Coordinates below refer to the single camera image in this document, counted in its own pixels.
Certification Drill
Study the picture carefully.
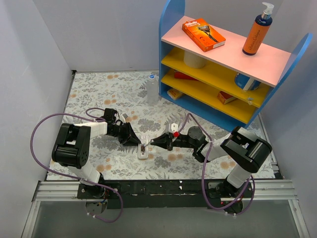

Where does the aluminium frame rail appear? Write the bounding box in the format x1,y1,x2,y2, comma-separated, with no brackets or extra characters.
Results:
22,179,309,238

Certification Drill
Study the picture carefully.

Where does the floral patterned table mat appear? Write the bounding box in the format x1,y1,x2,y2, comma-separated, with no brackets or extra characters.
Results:
46,71,277,180

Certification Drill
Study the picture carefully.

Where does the orange pump lotion bottle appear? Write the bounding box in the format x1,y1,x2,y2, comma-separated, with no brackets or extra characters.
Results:
242,2,274,56

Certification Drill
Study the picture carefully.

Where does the orange razor box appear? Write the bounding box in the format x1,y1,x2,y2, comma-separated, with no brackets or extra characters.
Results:
182,18,226,52

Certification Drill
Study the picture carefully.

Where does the red flat box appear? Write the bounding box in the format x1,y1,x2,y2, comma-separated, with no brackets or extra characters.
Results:
174,70,197,81

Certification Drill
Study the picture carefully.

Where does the white remote control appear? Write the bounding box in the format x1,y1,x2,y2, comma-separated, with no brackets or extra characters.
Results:
138,135,149,160

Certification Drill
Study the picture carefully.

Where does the blue shelf with coloured boards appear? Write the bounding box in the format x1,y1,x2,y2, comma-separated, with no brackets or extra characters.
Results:
158,0,313,131

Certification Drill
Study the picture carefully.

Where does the white orange small box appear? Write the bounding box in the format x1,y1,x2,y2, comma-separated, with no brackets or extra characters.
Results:
167,88,184,100

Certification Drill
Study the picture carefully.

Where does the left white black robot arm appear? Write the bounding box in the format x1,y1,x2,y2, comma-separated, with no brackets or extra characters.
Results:
52,108,141,198

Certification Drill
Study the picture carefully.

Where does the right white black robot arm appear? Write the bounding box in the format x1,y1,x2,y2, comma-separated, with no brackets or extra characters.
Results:
150,126,272,197

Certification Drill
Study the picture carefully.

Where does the purple cable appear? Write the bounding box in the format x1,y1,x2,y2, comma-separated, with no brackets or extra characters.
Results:
29,107,124,223
177,113,256,216

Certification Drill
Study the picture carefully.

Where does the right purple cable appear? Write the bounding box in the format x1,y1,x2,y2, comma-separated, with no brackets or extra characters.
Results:
177,113,256,216

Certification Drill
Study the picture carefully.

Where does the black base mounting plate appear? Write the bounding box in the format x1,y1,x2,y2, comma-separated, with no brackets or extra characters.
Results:
77,179,253,213

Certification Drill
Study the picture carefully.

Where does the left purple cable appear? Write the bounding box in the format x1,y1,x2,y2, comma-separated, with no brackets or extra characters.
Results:
29,107,124,223

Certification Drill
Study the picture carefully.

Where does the clear plastic water bottle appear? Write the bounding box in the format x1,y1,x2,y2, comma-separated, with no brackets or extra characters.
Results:
146,74,159,106

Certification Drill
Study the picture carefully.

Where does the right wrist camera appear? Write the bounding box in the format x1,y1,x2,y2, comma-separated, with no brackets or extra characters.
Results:
165,122,179,137

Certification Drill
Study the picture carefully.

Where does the white paper roll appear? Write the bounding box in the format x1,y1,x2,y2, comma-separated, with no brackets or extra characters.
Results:
183,51,207,69

